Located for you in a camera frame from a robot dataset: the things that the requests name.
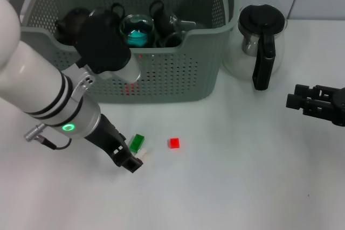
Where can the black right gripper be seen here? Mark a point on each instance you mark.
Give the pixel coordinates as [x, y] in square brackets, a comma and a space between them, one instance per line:
[340, 107]

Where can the glass carafe black lid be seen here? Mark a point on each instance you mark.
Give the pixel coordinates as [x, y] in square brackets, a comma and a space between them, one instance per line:
[264, 20]

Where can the green toy brick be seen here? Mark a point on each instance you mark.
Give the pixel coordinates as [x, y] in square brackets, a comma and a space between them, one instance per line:
[137, 142]

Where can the teal square toy plate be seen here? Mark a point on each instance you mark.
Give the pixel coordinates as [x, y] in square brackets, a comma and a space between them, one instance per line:
[137, 38]

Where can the black clay teapot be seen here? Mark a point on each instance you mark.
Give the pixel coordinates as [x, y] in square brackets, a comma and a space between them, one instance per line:
[70, 24]

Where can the grey perforated storage bin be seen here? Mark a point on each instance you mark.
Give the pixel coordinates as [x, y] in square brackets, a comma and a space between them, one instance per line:
[183, 73]

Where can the glass teacup black sleeve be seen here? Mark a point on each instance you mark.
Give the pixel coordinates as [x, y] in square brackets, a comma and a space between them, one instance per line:
[164, 20]
[117, 9]
[172, 40]
[140, 21]

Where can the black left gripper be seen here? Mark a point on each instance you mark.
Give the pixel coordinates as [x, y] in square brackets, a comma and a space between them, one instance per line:
[106, 135]

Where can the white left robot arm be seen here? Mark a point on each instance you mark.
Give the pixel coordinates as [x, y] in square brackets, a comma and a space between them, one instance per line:
[35, 79]

